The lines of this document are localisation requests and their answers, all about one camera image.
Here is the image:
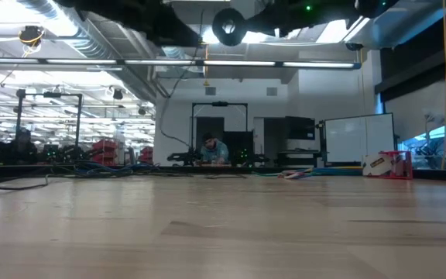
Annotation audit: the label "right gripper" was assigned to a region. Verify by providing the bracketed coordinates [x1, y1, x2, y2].
[245, 0, 363, 39]

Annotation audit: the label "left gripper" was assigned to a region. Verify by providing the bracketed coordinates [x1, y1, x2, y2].
[54, 0, 205, 48]

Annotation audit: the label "black plastic spool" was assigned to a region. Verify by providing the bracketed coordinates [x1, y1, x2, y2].
[211, 8, 249, 47]

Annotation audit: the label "long black cord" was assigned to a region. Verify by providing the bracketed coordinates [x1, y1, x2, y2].
[0, 9, 248, 191]

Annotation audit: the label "long ceiling light bar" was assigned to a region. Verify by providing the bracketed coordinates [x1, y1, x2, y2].
[0, 57, 362, 71]

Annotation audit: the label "black equipment cart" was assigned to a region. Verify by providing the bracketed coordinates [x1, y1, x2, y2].
[276, 115, 324, 167]

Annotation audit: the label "person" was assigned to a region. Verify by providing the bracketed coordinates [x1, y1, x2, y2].
[199, 132, 231, 165]
[12, 127, 39, 164]

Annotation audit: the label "red storage bins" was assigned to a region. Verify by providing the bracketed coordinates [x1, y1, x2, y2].
[91, 138, 120, 167]
[139, 146, 155, 162]

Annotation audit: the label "white whiteboard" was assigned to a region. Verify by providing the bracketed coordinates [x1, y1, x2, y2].
[324, 112, 396, 164]

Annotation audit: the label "red tape dispenser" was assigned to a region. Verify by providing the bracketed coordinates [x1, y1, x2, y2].
[362, 150, 414, 180]

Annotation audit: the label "silver ventilation duct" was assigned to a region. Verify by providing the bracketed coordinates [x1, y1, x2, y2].
[15, 0, 172, 100]

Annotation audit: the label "black gantry frame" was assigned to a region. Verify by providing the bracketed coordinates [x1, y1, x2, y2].
[12, 88, 84, 162]
[190, 101, 249, 167]

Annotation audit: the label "ceiling cord reel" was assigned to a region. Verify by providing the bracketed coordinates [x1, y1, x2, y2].
[17, 25, 46, 50]

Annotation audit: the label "green cable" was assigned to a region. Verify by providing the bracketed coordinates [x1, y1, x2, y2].
[252, 170, 286, 180]

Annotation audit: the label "red cable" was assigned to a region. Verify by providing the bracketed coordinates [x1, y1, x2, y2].
[279, 168, 313, 180]

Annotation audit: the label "colourful cable bundle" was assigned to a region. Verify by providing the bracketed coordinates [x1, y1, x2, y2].
[292, 165, 363, 175]

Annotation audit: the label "thin blue data cable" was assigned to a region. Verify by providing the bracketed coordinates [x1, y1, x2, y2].
[74, 161, 158, 177]

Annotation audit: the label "hanging yellow cord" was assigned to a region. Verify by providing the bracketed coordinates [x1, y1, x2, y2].
[441, 0, 446, 171]

